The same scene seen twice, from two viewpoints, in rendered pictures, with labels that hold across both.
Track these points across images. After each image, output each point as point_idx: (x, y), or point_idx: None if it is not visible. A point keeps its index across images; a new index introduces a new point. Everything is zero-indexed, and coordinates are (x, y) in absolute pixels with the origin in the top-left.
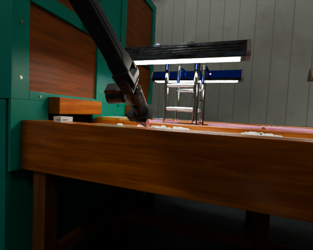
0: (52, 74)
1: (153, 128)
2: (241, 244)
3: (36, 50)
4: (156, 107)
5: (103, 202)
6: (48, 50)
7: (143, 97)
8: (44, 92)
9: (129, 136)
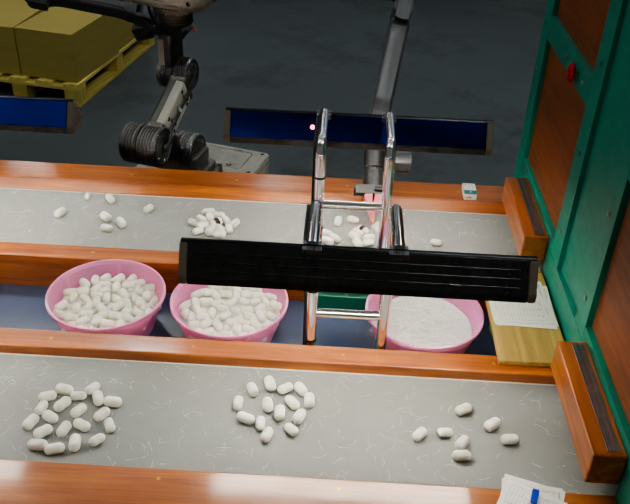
0: (542, 149)
1: (341, 189)
2: None
3: (541, 109)
4: (354, 187)
5: None
6: (547, 112)
7: (363, 165)
8: (533, 171)
9: None
